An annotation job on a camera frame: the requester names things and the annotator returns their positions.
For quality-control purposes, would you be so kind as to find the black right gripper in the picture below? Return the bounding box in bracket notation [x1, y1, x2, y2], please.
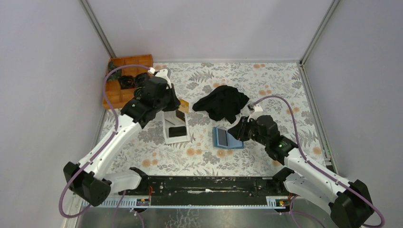
[227, 116, 268, 147]

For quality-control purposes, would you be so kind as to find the black crumpled cloth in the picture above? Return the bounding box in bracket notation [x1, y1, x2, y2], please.
[192, 85, 249, 124]

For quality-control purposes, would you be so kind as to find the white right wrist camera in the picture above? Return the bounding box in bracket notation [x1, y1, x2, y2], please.
[247, 104, 263, 122]

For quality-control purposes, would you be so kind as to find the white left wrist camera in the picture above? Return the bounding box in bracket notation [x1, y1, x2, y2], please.
[147, 67, 172, 88]

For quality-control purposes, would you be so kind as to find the black card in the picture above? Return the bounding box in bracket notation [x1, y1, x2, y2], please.
[168, 126, 187, 138]

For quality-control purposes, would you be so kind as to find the stack of credit cards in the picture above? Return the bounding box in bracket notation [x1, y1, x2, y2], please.
[164, 109, 186, 125]

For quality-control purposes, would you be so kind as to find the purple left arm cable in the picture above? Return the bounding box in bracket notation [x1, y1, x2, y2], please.
[58, 64, 156, 228]

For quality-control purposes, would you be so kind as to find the white plastic card box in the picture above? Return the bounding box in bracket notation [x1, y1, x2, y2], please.
[162, 109, 190, 144]

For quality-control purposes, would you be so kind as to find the blue leather card holder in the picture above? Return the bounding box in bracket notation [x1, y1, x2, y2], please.
[212, 127, 245, 150]

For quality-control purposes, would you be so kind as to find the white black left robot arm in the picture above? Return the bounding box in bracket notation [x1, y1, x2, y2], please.
[63, 76, 180, 207]

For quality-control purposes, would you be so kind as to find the dark rolled sock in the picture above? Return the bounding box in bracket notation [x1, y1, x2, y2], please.
[118, 75, 135, 90]
[134, 72, 150, 88]
[106, 61, 122, 82]

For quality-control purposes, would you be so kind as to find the floral patterned table mat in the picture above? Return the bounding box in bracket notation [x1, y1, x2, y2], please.
[108, 63, 326, 176]

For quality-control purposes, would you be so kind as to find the dark translucent card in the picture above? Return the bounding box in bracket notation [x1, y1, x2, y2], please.
[217, 129, 228, 147]

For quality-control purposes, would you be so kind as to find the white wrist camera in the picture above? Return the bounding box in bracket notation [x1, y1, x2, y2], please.
[247, 104, 263, 122]
[147, 67, 172, 88]

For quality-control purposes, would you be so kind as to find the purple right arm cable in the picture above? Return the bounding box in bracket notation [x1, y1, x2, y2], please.
[247, 95, 386, 228]

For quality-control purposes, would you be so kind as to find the dark rolled sock right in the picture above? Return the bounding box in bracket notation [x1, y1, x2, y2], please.
[134, 72, 150, 88]

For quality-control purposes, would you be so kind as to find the dark rolled sock top left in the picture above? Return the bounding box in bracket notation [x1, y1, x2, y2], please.
[106, 61, 122, 82]

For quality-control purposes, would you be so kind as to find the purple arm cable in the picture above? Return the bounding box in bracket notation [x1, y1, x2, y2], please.
[58, 64, 156, 228]
[247, 95, 386, 228]

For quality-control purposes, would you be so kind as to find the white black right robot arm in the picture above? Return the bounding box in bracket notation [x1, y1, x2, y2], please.
[228, 115, 374, 228]

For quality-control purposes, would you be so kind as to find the dark rolled sock middle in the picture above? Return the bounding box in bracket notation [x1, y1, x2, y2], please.
[118, 75, 135, 90]

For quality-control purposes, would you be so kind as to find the wooden compartment tray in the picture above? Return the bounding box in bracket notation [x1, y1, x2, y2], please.
[106, 54, 154, 108]

